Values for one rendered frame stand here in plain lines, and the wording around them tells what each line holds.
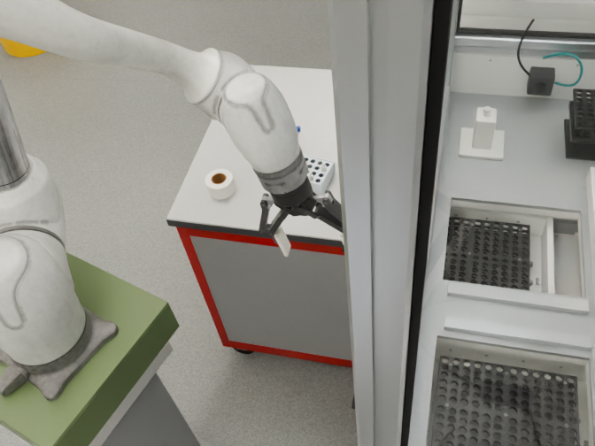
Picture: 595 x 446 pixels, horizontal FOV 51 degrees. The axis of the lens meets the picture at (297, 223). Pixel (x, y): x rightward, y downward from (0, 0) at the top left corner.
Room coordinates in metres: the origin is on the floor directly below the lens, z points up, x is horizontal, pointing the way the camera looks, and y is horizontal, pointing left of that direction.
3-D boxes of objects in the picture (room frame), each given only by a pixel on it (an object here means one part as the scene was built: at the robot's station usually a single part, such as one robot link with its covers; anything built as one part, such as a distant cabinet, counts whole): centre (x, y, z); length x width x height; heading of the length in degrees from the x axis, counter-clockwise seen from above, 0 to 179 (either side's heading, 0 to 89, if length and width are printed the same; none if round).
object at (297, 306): (1.22, -0.06, 0.38); 0.62 x 0.58 x 0.76; 160
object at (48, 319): (0.67, 0.50, 1.03); 0.18 x 0.16 x 0.22; 11
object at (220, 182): (1.10, 0.18, 0.78); 0.07 x 0.07 x 0.04
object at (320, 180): (1.09, -0.04, 0.78); 0.12 x 0.08 x 0.04; 59
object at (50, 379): (0.65, 0.51, 0.89); 0.22 x 0.18 x 0.06; 139
